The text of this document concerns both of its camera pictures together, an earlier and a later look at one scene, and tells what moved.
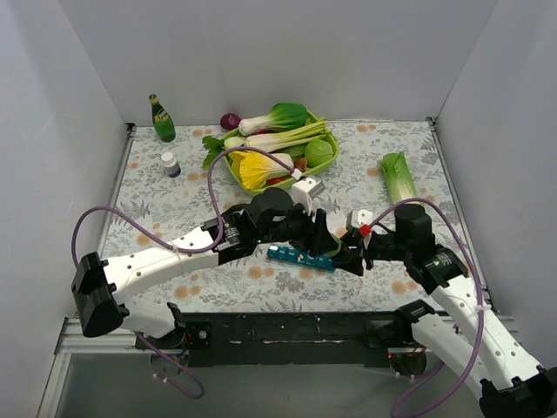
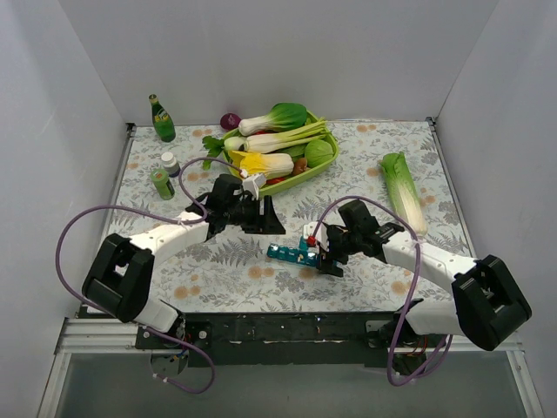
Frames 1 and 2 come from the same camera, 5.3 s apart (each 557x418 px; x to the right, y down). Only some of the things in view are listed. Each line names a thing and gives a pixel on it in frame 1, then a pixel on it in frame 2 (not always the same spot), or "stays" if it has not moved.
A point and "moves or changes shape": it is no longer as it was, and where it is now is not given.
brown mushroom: [301, 164] stays
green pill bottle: [341, 246] moves or changes shape
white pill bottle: [171, 166] stays
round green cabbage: [317, 152] stays
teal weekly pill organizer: [288, 253] stays
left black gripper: [317, 231] to [265, 214]
